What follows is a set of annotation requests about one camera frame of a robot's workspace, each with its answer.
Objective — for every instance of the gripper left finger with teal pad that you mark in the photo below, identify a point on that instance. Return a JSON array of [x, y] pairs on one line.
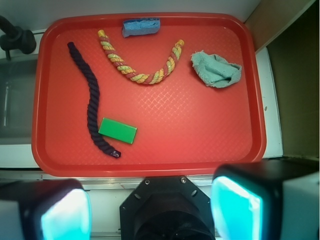
[[45, 210]]

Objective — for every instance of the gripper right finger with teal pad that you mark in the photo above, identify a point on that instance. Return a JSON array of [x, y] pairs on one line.
[[267, 200]]

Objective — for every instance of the green rectangular block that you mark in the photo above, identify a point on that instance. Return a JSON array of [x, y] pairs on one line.
[[117, 130]]

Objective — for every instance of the red plastic tray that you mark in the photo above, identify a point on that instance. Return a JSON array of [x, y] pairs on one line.
[[183, 126]]

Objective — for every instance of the metal sink basin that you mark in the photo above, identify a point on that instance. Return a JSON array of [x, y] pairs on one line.
[[17, 87]]

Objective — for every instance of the teal crumpled cloth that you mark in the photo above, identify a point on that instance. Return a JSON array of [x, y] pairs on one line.
[[215, 71]]

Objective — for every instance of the black faucet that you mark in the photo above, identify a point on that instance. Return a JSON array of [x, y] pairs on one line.
[[16, 38]]

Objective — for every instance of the blue sponge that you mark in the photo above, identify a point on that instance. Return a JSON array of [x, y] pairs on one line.
[[140, 27]]

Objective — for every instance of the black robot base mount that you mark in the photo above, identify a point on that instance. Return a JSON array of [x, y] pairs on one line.
[[166, 208]]

